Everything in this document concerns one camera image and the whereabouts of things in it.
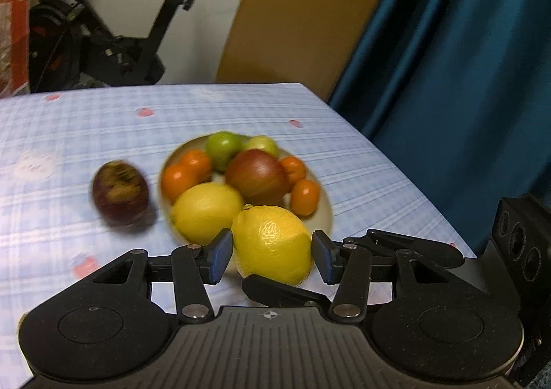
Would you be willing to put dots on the teal curtain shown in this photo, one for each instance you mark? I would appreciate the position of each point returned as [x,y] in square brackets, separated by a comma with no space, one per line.
[456,93]

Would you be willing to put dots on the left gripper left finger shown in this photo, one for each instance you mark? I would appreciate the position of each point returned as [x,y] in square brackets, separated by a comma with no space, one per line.
[193,267]

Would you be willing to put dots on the wooden door panel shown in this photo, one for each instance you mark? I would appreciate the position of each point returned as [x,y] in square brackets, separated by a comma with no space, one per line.
[293,41]

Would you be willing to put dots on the orange tangerine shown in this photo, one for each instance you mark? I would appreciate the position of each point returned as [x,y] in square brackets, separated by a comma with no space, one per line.
[198,163]

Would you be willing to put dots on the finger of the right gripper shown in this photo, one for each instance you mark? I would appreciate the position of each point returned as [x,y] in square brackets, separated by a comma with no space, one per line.
[275,294]
[383,243]

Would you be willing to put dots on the dark purple mangosteen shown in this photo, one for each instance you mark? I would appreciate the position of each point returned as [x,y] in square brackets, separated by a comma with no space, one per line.
[120,193]

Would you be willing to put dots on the blue plaid tablecloth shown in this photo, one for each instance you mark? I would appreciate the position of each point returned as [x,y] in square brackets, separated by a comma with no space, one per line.
[53,144]

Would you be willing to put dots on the light green apple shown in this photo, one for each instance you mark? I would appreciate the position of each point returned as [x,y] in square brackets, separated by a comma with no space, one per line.
[263,143]

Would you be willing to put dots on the black exercise bike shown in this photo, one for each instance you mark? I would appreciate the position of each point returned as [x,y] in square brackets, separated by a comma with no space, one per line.
[80,43]

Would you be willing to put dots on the red apple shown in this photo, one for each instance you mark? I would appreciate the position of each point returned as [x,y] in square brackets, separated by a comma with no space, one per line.
[258,177]

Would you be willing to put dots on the printed fabric backdrop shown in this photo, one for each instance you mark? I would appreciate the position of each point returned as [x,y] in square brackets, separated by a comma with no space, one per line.
[14,47]

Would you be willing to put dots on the large yellow lemon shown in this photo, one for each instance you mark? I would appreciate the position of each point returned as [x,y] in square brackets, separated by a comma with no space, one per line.
[272,242]

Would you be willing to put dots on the dark green apple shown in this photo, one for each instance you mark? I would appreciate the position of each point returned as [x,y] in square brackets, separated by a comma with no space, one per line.
[221,147]

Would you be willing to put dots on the small orange kumquat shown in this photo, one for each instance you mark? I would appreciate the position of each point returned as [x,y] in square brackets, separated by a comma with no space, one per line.
[177,179]

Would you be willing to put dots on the small orange mandarin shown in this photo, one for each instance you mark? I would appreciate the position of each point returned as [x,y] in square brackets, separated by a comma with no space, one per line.
[294,169]

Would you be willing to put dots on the beige round plate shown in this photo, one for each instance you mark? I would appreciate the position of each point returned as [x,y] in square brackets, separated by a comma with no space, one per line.
[322,218]

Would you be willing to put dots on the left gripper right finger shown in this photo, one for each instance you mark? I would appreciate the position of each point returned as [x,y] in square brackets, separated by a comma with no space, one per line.
[348,265]

